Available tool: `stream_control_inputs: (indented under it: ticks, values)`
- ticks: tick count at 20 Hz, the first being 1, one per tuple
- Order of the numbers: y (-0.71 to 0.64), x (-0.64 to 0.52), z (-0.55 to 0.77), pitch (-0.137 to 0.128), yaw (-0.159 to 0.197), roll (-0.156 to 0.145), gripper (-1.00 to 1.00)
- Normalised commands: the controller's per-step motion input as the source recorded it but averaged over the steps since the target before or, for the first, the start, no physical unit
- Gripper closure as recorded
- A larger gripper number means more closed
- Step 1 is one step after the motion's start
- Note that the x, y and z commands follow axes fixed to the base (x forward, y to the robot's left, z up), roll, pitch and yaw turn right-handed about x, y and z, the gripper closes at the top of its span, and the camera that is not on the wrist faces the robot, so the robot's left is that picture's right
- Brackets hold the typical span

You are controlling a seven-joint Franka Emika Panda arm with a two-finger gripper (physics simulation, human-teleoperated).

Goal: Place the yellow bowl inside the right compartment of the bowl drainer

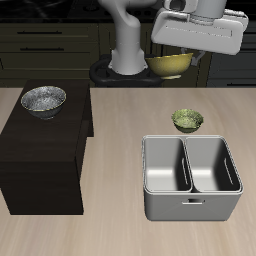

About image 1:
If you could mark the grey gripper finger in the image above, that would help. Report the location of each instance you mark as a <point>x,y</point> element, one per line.
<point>182,50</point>
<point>197,58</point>

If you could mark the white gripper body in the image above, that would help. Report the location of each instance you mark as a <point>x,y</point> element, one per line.
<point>196,33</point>

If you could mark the yellow bowl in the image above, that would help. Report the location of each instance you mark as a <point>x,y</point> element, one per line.
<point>168,65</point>

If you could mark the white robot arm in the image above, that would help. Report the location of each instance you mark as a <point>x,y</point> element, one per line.
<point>128,40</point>

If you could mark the grey speckled bowl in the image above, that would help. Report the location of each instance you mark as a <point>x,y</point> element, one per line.
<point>43,101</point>

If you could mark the green fluted dish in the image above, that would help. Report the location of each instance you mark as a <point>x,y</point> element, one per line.
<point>187,120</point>

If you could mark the dark kitchen cupboards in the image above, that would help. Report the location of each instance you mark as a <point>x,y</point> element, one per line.
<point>50,66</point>

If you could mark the white two-bin basket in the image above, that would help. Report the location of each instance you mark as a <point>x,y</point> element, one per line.
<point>191,206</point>

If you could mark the dark wooden cabinet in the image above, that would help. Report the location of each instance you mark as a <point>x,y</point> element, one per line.
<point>40,156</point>

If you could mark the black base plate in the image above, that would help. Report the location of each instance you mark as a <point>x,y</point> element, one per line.
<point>100,75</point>

